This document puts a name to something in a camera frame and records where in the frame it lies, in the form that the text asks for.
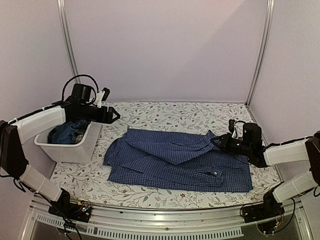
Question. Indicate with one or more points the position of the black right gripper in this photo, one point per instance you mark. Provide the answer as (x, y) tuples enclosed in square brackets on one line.
[(224, 145)]

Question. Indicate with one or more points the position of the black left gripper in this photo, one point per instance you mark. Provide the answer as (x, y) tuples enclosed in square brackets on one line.
[(107, 118)]

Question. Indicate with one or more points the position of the blue plaid button shirt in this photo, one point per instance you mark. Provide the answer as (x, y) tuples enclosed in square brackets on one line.
[(176, 161)]

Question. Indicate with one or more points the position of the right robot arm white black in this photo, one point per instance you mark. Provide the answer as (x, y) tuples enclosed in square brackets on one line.
[(305, 149)]

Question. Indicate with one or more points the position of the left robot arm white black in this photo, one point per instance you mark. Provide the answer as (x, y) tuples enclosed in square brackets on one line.
[(16, 134)]

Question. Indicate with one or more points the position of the white plastic laundry bin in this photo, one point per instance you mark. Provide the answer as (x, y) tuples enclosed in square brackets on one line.
[(80, 153)]

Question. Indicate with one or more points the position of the black white plaid garment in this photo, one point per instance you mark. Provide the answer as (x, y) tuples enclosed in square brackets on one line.
[(79, 131)]

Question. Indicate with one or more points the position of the teal blue garment in bin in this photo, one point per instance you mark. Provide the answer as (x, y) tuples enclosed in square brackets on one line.
[(62, 134)]

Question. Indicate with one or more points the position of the floral patterned table cloth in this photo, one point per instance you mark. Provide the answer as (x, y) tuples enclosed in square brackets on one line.
[(89, 182)]

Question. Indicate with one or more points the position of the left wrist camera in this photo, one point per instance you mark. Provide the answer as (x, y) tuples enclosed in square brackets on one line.
[(85, 95)]

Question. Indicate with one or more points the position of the aluminium front rail base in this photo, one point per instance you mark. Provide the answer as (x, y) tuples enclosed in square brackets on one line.
[(124, 223)]

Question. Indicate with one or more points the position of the left aluminium frame post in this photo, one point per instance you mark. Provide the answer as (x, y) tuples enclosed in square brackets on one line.
[(62, 13)]

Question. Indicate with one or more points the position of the aluminium frame post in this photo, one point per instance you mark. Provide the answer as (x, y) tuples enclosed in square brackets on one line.
[(262, 51), (62, 13)]

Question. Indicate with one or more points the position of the right aluminium frame post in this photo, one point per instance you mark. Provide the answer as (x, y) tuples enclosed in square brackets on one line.
[(262, 51)]

